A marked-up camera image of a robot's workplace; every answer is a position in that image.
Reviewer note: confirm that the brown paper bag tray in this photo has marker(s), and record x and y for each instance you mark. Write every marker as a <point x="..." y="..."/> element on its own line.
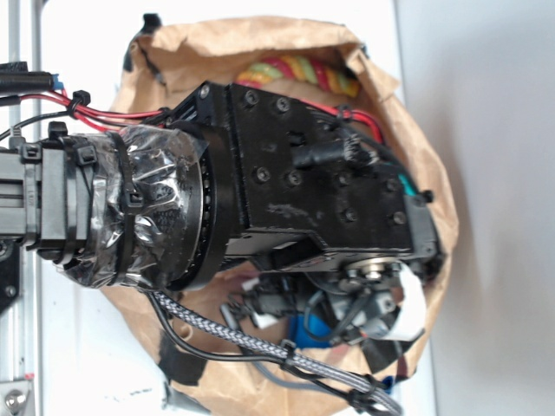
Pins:
<point x="162" y="67"/>

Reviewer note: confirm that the aluminium frame rail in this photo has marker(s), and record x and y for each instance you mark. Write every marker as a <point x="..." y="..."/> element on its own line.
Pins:
<point x="20" y="342"/>

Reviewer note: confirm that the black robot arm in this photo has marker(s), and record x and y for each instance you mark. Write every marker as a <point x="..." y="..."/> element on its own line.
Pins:
<point x="338" y="232"/>

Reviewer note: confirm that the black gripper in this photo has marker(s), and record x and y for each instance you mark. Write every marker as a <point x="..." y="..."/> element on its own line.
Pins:
<point x="379" y="299"/>

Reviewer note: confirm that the multicolour twisted rope toy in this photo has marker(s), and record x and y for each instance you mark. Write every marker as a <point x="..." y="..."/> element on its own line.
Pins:
<point x="299" y="68"/>

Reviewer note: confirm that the black metal bracket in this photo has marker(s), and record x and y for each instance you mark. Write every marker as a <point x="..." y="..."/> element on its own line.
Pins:
<point x="10" y="274"/>

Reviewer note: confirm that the blue plastic bottle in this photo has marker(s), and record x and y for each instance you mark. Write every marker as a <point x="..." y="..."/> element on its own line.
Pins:
<point x="301" y="335"/>

